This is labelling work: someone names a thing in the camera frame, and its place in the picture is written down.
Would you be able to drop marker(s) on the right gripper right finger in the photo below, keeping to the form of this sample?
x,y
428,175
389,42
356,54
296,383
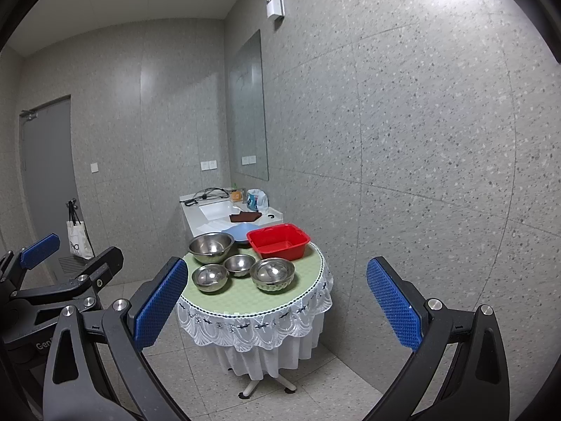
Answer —
x,y
476,386

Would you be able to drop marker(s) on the orange container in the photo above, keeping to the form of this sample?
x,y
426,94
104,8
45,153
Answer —
x,y
236,195

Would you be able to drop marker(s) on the brown cloth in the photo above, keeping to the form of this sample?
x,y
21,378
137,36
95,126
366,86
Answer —
x,y
244,216

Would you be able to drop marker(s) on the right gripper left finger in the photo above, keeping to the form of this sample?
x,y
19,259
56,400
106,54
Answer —
x,y
76,386

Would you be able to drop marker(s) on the double wall socket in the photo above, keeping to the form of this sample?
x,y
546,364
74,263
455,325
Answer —
x,y
209,165

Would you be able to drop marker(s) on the medium steel bowl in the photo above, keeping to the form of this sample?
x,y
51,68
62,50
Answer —
x,y
272,275

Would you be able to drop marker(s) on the grey door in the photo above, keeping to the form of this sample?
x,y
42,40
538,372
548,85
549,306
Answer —
x,y
49,180

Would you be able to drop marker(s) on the white wall dispenser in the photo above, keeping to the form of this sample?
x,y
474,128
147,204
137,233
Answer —
x,y
275,9

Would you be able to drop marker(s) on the round table with tablecloth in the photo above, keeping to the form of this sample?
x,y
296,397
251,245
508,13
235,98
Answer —
x,y
258,334

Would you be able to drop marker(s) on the blue plastic plate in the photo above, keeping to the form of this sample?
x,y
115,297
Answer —
x,y
240,231

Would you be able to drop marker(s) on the white sink counter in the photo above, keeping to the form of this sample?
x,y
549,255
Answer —
x,y
208,204

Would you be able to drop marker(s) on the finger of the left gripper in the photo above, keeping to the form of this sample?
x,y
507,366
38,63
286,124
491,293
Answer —
x,y
15,266
83,278

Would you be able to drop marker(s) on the white paper towels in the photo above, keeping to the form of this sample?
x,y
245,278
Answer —
x,y
214,226

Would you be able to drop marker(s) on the plastic bag with blue pack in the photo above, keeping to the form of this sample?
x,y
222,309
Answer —
x,y
256,200

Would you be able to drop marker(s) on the white tote bag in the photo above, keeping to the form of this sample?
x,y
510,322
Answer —
x,y
79,242

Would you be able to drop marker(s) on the wall mirror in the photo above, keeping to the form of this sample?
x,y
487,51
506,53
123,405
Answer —
x,y
246,111

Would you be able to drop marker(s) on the red plastic basin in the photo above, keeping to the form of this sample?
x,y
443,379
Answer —
x,y
285,241

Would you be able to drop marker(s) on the large steel bowl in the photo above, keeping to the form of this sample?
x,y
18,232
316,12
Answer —
x,y
212,247

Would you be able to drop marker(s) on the small steel bowl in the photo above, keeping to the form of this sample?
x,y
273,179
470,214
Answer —
x,y
210,278
239,265

